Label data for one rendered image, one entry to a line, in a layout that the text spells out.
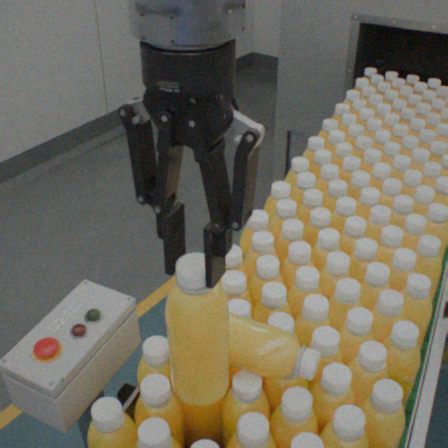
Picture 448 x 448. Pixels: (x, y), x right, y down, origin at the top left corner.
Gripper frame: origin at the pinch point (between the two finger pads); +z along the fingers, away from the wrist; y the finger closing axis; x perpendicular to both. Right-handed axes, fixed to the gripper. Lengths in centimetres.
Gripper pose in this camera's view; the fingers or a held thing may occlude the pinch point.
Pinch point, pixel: (194, 246)
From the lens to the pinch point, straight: 52.3
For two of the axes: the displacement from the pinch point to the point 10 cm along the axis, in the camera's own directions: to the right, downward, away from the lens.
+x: 4.3, -5.1, 7.4
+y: 9.0, 2.5, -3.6
